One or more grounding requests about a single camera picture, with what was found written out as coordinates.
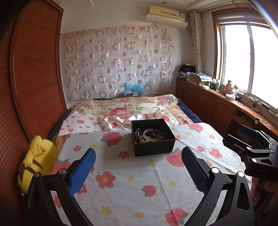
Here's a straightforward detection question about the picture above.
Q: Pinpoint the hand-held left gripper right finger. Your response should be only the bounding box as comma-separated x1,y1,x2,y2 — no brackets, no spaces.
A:
181,146,254,226

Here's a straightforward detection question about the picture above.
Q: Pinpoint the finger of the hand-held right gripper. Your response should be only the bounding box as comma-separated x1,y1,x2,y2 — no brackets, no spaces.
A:
237,117,278,151
223,134,278,181

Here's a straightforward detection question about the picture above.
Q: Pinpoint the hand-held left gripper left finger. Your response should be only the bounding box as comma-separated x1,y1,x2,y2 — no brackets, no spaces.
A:
23,148,96,226

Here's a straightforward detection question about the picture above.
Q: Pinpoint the brown bead bracelet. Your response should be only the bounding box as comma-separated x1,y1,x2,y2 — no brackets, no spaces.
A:
151,130,172,141

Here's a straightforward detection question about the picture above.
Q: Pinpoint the black jewelry box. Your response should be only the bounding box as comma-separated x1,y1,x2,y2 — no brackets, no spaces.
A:
131,118,176,157

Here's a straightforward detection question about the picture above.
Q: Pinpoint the green jade bangle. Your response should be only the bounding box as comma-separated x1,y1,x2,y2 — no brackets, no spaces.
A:
143,129,164,141

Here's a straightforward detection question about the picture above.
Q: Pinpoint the person's right hand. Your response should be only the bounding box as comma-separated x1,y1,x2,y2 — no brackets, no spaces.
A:
251,177,278,206

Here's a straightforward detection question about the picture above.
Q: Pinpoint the yellow plush toy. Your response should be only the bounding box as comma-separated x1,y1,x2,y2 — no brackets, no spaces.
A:
17,136,59,194

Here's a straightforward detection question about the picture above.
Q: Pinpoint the wooden side cabinet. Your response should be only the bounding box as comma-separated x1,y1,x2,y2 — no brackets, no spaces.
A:
175,78,278,139

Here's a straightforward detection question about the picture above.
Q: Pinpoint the white strawberry print blanket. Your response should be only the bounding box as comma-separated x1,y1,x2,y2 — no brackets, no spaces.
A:
51,112,253,226

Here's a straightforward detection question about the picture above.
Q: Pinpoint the floral quilt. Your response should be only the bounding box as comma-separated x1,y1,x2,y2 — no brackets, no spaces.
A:
68,94,194,127

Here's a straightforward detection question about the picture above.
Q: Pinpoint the wooden framed window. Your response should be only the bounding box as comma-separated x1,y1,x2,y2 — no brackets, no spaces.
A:
212,11,278,112

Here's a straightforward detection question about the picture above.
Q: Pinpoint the pile of dark clothes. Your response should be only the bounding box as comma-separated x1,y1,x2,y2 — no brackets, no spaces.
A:
178,64,196,80

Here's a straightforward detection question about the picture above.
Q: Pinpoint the blue plastic bag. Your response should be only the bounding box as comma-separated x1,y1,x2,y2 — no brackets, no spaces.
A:
124,82,144,95

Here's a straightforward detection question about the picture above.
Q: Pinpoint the patterned window curtain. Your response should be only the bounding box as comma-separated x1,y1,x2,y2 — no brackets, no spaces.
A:
189,10,204,73

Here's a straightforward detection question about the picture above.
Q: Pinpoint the white roller blind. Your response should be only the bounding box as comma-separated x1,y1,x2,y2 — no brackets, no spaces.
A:
217,13,271,28

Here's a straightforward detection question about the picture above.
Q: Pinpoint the wooden slatted wardrobe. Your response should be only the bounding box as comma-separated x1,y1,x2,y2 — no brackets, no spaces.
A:
0,0,68,144

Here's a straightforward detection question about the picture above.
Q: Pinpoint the sheer curtain with circles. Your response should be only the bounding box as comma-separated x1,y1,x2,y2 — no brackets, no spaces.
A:
61,26,175,101

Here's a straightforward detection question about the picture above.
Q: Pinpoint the white air conditioner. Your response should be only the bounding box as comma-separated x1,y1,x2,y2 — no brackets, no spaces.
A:
145,5,188,29

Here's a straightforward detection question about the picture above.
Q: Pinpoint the white power strip with cables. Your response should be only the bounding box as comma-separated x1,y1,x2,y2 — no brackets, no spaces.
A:
237,91,261,108

